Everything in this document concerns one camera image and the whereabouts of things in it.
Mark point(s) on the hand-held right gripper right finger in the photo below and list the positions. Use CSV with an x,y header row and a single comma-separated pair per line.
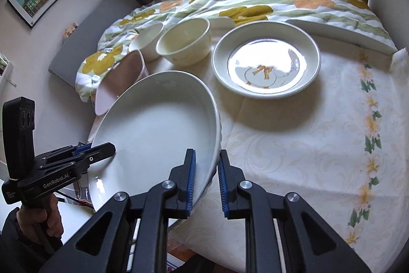
x,y
222,185

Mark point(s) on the person's left forearm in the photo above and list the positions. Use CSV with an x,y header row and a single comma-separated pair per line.
x,y
12,247

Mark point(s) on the small white bowl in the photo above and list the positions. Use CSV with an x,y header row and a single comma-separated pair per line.
x,y
145,46

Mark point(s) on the grey cushion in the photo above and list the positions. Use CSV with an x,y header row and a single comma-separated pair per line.
x,y
92,26

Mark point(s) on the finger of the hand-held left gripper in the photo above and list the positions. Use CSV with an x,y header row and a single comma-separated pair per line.
x,y
99,153
72,150

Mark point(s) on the small wall ornament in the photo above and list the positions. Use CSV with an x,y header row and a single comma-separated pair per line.
x,y
71,28

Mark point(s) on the round plate with flower print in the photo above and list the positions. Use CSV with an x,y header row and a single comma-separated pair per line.
x,y
223,63

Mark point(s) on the white floral tablecloth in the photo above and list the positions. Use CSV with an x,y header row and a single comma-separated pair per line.
x,y
303,148

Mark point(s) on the person's left hand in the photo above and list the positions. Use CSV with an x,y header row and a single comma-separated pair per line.
x,y
54,218

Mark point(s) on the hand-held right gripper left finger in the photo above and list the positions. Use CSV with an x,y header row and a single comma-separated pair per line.
x,y
191,178

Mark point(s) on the large white oval dish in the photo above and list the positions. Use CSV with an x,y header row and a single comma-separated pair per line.
x,y
153,126

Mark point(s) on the cream bowl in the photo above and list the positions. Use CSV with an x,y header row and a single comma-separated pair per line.
x,y
188,52

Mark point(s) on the floral blanket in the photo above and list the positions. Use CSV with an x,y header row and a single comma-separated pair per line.
x,y
287,7

